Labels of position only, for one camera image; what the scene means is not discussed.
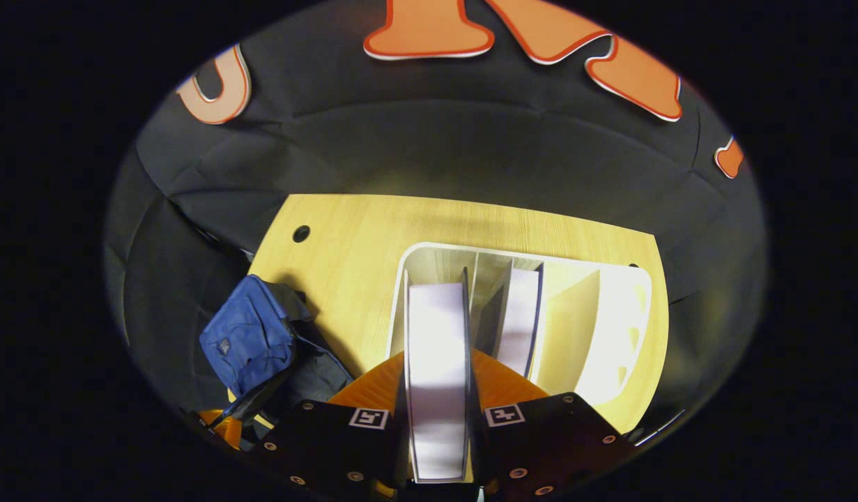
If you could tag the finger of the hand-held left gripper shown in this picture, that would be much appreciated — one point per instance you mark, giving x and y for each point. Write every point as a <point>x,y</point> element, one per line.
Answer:
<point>230,429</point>

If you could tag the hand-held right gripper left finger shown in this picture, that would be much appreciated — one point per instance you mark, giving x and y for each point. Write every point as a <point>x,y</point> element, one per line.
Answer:
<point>331,446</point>

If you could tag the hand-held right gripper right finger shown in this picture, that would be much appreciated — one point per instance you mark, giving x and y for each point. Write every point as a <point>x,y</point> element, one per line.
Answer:
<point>540,446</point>

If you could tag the blue schoolbag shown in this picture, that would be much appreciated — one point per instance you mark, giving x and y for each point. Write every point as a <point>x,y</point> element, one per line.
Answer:
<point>247,335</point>

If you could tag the blue cover book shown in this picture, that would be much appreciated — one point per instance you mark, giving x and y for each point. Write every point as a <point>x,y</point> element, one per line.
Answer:
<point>519,321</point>

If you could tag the white bookshelf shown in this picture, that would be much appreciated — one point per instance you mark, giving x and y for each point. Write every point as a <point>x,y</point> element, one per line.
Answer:
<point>610,328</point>

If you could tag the grey spine book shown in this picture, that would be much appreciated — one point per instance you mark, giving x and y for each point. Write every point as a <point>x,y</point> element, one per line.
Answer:
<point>435,348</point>

